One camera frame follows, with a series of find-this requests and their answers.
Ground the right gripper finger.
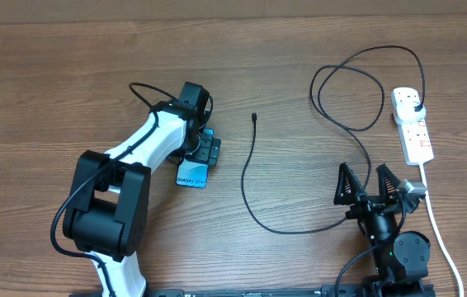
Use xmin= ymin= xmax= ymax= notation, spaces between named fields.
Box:
xmin=376 ymin=163 xmax=401 ymax=196
xmin=333 ymin=163 xmax=366 ymax=205

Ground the Samsung Galaxy smartphone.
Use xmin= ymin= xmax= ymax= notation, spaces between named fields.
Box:
xmin=175 ymin=128 xmax=215 ymax=190

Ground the black USB charging cable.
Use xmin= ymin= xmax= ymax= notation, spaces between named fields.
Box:
xmin=240 ymin=45 xmax=427 ymax=236

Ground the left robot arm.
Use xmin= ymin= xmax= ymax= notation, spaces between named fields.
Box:
xmin=50 ymin=82 xmax=221 ymax=296

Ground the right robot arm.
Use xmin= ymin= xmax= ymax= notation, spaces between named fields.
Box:
xmin=325 ymin=163 xmax=435 ymax=296

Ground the white charger plug adapter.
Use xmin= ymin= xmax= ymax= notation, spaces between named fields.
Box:
xmin=394 ymin=102 xmax=427 ymax=125

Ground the white power strip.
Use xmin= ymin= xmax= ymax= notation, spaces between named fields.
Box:
xmin=391 ymin=87 xmax=434 ymax=166

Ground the white power strip cord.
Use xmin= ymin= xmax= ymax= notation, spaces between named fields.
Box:
xmin=417 ymin=163 xmax=465 ymax=297

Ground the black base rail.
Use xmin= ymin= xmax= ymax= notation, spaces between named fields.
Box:
xmin=142 ymin=283 xmax=436 ymax=297

